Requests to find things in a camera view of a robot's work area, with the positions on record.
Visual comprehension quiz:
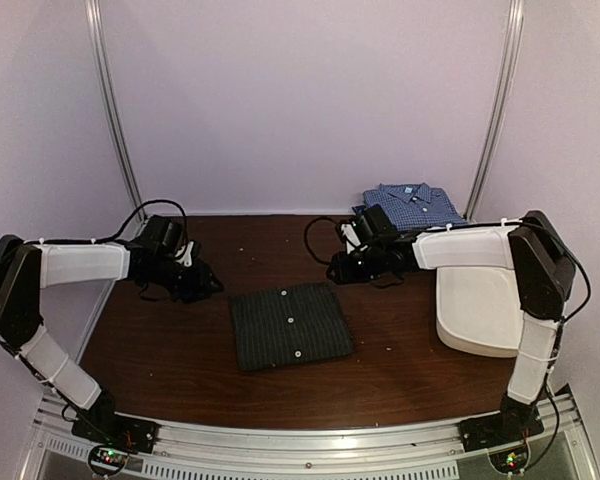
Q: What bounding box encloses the dark blue printed shirt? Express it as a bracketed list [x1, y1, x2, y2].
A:
[352, 205, 367, 215]

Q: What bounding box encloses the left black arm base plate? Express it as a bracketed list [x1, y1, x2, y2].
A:
[71, 414, 158, 454]

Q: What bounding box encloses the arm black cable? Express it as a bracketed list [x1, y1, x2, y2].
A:
[94, 198, 189, 246]
[303, 215, 346, 266]

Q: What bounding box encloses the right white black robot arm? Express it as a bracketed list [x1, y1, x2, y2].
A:
[327, 207, 578, 442]

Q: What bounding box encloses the dark striped long sleeve shirt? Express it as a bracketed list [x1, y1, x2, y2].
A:
[228, 283, 354, 372]

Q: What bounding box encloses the blue checked shirt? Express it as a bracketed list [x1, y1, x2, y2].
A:
[362, 183, 466, 231]

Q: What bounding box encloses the right circuit board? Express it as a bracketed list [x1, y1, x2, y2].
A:
[489, 447, 531, 475]

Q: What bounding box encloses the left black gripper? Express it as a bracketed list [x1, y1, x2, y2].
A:
[145, 256, 225, 306]

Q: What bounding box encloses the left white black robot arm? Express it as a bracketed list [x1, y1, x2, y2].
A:
[0, 216, 224, 444]

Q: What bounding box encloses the right aluminium frame post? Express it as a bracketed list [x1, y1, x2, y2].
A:
[464, 0, 525, 220]

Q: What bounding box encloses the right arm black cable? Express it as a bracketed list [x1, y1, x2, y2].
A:
[303, 215, 346, 266]

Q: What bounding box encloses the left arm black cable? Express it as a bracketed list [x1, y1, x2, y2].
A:
[94, 198, 189, 246]

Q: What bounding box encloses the left circuit board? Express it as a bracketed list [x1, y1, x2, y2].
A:
[87, 445, 130, 475]

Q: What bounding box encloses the aluminium frame post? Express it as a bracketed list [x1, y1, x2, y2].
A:
[85, 0, 146, 221]
[464, 0, 525, 220]

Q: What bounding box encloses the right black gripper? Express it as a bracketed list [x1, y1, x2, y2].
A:
[326, 245, 385, 286]

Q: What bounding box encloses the white plastic bin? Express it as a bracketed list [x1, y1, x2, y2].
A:
[436, 267, 523, 358]

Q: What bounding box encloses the circuit board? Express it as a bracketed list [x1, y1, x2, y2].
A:
[87, 445, 130, 475]
[489, 447, 531, 475]

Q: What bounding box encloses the front aluminium rail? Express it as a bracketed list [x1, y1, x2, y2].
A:
[17, 393, 600, 479]

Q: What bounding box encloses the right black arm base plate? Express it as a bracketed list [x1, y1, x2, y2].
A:
[458, 412, 544, 452]

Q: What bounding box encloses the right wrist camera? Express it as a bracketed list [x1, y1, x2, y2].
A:
[337, 221, 366, 254]

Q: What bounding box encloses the left aluminium frame post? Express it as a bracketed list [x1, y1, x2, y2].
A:
[85, 0, 146, 221]

